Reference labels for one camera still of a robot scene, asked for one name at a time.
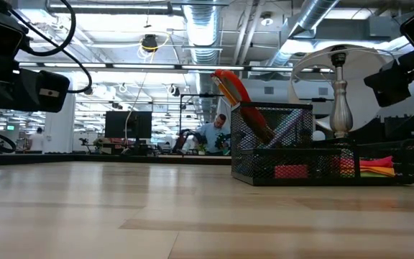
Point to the neon sticky note pad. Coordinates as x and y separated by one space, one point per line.
376 169

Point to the purple pen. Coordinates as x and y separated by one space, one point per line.
286 126

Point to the pink eraser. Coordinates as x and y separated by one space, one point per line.
291 171

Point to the black mesh desk organizer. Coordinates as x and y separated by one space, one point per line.
257 162

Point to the black cabinet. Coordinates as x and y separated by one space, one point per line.
408 131

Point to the person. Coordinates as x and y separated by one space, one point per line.
210 135
37 140

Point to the white shade table lamp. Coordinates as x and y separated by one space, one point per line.
340 108

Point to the white round object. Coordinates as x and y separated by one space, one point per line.
320 136

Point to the black computer monitor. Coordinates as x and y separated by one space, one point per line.
120 124

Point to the black metal rack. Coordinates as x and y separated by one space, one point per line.
192 95

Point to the black aluminium table frame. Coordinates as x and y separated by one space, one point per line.
85 158

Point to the silver ventilation duct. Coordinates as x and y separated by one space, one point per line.
318 11
201 36

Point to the black ceiling camera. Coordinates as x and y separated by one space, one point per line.
149 43

